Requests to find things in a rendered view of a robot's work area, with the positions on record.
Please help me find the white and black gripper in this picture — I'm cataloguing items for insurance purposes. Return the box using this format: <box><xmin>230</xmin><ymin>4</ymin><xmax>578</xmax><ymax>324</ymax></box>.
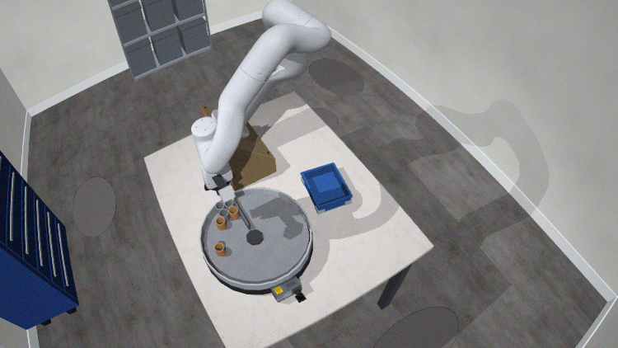
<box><xmin>201</xmin><ymin>162</ymin><xmax>235</xmax><ymax>195</ymax></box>

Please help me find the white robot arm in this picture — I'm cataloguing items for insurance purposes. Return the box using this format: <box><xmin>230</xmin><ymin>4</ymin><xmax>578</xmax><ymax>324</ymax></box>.
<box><xmin>191</xmin><ymin>0</ymin><xmax>331</xmax><ymax>174</ymax></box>

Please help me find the bronze bushing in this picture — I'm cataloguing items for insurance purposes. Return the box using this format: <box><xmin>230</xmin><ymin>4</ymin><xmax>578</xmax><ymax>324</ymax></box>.
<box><xmin>214</xmin><ymin>242</ymin><xmax>226</xmax><ymax>256</ymax></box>
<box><xmin>228</xmin><ymin>206</ymin><xmax>240</xmax><ymax>220</ymax></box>
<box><xmin>215</xmin><ymin>217</ymin><xmax>227</xmax><ymax>230</ymax></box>

